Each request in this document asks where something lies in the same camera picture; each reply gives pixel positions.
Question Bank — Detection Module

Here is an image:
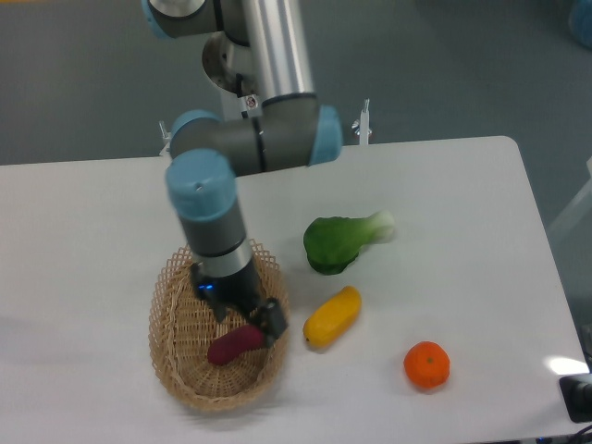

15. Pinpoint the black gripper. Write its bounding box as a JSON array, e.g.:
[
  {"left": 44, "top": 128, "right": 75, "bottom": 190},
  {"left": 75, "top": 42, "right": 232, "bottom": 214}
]
[{"left": 190, "top": 260, "right": 289, "bottom": 348}]

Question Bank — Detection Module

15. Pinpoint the purple sweet potato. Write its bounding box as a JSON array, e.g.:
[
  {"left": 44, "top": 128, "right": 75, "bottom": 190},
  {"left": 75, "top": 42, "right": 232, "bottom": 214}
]
[{"left": 207, "top": 325, "right": 264, "bottom": 365}]

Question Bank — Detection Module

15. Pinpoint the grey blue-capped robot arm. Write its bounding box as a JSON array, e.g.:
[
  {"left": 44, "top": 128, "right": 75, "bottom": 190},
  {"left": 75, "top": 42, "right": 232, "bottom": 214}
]
[{"left": 142, "top": 1, "right": 342, "bottom": 345}]

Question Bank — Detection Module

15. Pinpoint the woven wicker basket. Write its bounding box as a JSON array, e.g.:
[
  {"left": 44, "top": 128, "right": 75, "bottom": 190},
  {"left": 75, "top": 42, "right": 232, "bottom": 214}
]
[{"left": 148, "top": 246, "right": 290, "bottom": 412}]

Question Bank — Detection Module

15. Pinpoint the yellow mango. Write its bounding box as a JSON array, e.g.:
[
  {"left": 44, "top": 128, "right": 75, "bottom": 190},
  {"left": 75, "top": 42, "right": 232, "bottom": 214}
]
[{"left": 302, "top": 286, "right": 362, "bottom": 349}]

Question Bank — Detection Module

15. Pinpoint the green bok choy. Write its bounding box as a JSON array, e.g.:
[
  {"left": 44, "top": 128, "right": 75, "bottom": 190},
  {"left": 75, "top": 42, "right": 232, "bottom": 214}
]
[{"left": 302, "top": 210, "right": 395, "bottom": 276}]

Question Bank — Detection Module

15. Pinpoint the orange tangerine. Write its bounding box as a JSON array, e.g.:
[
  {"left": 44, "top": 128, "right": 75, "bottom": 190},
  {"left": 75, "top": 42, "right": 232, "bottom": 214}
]
[{"left": 403, "top": 341, "right": 450, "bottom": 389}]

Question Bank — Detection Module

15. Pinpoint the black device at table edge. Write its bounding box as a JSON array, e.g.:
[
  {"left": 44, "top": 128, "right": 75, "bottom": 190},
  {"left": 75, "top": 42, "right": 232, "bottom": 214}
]
[{"left": 559, "top": 374, "right": 591, "bottom": 423}]

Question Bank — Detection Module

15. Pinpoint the blue object in corner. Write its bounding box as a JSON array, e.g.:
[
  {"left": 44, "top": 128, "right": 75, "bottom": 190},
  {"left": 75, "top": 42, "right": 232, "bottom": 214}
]
[{"left": 569, "top": 0, "right": 592, "bottom": 49}]

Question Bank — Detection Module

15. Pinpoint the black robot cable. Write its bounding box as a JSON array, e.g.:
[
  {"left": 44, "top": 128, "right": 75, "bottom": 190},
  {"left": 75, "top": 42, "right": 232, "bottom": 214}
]
[{"left": 234, "top": 73, "right": 251, "bottom": 121}]

